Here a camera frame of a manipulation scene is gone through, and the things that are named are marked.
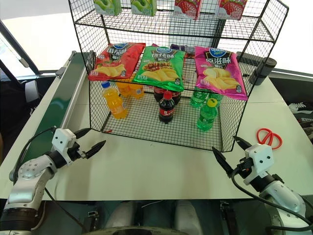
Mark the black slanted pole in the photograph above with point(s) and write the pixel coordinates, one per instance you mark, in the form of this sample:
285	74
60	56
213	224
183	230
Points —
17	46

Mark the green potato chip bag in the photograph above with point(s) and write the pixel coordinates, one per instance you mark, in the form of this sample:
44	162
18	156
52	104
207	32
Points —
160	68

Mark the green conveyor belt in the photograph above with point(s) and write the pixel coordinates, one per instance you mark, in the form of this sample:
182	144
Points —
52	110

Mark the black patterned bag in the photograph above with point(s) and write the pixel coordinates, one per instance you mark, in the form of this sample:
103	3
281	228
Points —
302	117

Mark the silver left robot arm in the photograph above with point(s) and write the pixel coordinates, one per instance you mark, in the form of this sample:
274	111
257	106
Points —
27	181

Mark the green apple drink carton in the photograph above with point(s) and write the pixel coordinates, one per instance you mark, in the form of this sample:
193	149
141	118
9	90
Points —
107	7
143	7

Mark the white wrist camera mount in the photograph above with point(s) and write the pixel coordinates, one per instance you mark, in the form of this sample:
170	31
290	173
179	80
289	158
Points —
260	156
62	140

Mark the grey rounded shape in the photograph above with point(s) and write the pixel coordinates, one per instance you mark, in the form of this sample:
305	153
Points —
121	215
187	216

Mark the purple snack packet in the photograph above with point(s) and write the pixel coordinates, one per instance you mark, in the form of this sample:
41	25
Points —
179	47

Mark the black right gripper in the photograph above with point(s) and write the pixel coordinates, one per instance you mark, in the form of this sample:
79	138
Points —
245	167

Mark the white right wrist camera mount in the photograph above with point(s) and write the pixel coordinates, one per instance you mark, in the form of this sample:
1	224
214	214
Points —
260	156

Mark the dark grey cylinder motor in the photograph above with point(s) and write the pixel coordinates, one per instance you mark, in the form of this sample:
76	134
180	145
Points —
262	69

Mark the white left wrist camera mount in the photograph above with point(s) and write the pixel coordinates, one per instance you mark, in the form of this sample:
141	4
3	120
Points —
62	140

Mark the red strawberry drink carton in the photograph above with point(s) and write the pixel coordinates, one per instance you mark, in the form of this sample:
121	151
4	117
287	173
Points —
187	9
232	9

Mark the red potato chip bag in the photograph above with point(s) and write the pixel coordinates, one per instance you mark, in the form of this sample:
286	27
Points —
117	61

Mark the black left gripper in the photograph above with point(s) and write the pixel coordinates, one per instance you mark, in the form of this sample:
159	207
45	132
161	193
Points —
75	153

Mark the green soda bottle yellow cap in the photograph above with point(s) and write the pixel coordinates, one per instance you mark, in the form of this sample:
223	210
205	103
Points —
206	115

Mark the magenta potato chip bag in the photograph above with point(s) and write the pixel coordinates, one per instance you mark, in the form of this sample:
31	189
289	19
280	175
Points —
220	73

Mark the black office chair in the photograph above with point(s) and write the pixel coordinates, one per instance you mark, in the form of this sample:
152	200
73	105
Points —
17	90

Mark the orange soda bottle blue cap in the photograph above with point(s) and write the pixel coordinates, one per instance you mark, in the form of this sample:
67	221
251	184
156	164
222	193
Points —
115	102

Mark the cola bottle red cap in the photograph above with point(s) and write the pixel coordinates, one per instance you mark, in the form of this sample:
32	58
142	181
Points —
166	109

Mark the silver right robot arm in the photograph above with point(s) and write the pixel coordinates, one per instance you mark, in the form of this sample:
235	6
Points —
281	195

